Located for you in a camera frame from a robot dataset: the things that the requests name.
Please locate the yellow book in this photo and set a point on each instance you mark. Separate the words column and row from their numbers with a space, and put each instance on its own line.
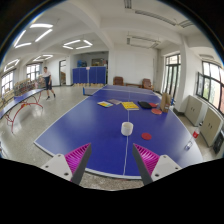
column 130, row 106

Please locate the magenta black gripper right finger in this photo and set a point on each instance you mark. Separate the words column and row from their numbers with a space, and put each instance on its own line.
column 151, row 166

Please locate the white cabinet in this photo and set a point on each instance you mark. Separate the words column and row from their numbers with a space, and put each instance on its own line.
column 193, row 110
column 211, row 126

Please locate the white cabinet far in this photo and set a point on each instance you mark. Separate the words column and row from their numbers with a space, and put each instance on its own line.
column 193, row 110

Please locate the brown armchair right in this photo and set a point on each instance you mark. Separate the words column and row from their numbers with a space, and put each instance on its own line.
column 146, row 84

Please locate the white cup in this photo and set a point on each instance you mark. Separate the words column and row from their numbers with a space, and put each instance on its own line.
column 127, row 128

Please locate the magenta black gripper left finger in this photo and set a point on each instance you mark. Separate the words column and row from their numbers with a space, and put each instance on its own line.
column 71, row 166

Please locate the grey flat booklet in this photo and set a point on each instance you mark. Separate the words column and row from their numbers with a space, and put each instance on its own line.
column 114, row 101

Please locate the black paddle case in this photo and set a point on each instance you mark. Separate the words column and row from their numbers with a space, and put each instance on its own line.
column 144, row 104

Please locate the red ping pong paddle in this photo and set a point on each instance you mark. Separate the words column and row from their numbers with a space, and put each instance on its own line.
column 156, row 111

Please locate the red round lid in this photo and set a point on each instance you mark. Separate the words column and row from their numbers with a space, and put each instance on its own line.
column 146, row 136

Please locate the brown paper bag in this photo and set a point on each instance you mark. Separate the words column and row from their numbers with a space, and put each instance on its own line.
column 165, row 102

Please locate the blue partition boards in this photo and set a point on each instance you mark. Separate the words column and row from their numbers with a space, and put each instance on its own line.
column 93, row 74

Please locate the brown armchair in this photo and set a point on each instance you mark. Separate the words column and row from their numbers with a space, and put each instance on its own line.
column 118, row 81
column 146, row 84

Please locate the colourful small book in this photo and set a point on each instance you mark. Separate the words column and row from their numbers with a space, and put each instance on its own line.
column 105, row 104

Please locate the brown armchair left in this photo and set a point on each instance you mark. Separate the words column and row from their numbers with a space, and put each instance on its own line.
column 118, row 81

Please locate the person in white shirt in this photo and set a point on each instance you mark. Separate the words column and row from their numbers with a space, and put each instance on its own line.
column 48, row 81

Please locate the blue ping pong table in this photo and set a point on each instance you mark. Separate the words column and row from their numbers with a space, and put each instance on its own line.
column 111, row 154
column 29, row 98

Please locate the white cabinet near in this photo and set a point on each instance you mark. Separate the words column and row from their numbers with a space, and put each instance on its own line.
column 211, row 126

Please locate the plastic bottle red label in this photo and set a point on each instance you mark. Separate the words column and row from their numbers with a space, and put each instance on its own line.
column 194, row 136

